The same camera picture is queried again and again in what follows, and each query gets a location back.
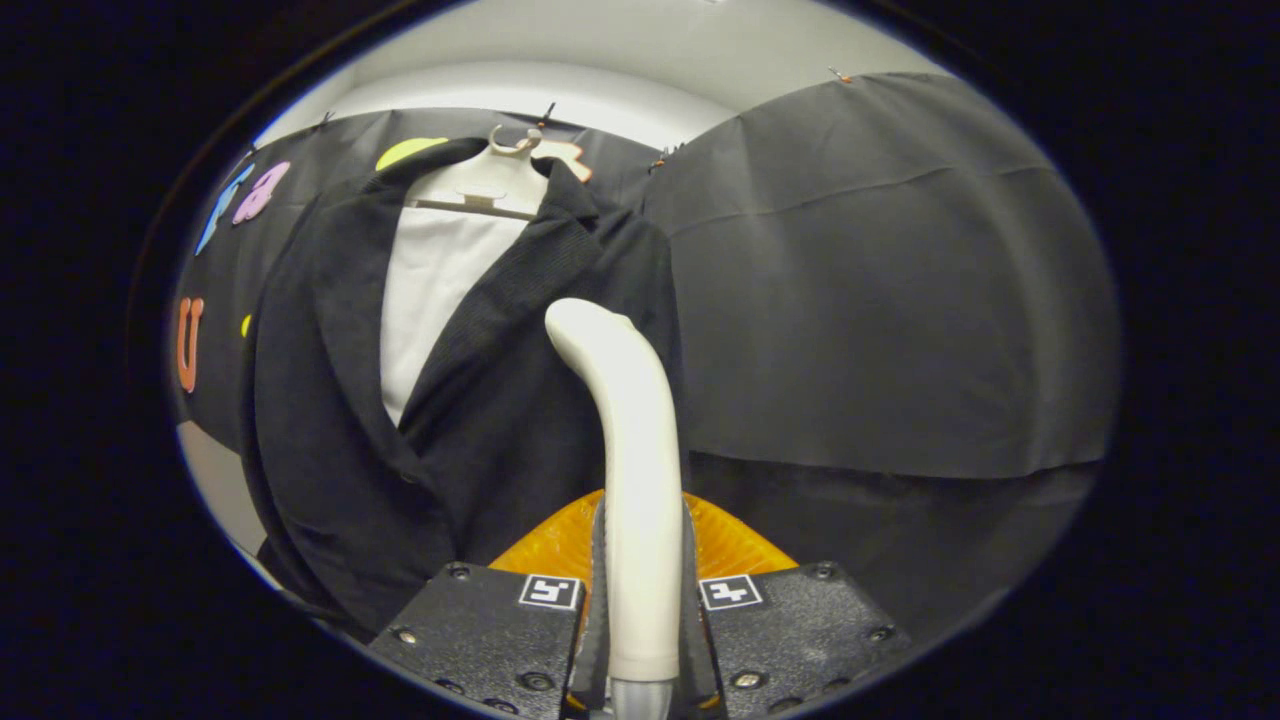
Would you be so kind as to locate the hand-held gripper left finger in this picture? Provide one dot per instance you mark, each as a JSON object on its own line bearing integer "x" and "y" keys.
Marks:
{"x": 595, "y": 650}

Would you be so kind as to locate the white clothes hanger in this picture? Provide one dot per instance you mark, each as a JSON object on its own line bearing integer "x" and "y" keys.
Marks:
{"x": 480, "y": 185}

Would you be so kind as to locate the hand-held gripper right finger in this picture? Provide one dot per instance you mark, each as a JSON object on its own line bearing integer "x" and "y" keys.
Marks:
{"x": 697, "y": 650}

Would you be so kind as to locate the black jacket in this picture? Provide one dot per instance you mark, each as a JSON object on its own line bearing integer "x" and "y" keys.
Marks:
{"x": 500, "y": 430}

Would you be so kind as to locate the grey and beige cabinet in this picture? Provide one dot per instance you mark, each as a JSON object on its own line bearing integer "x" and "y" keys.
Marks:
{"x": 210, "y": 480}

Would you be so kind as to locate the black backdrop cloth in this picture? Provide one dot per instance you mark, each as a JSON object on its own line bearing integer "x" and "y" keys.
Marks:
{"x": 900, "y": 300}

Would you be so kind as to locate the row of small cloth clips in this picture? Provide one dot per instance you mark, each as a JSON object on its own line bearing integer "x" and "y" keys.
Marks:
{"x": 547, "y": 112}

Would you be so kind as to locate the white mannequin torso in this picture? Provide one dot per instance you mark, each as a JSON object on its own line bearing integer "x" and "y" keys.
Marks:
{"x": 430, "y": 290}

